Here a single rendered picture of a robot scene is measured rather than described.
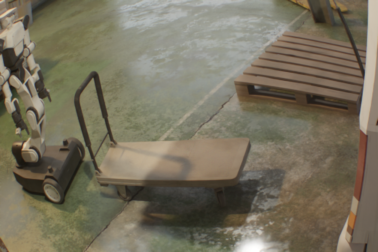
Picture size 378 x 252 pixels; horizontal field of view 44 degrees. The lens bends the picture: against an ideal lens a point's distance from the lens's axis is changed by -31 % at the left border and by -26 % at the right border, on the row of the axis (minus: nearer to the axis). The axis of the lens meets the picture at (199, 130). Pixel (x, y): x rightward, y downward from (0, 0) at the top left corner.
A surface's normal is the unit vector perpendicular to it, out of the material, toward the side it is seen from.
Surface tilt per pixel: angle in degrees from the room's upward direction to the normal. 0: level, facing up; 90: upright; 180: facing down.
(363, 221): 90
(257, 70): 0
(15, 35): 90
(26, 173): 0
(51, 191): 90
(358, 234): 90
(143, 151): 0
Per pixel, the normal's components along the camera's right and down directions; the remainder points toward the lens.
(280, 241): -0.21, -0.84
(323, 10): -0.51, 0.53
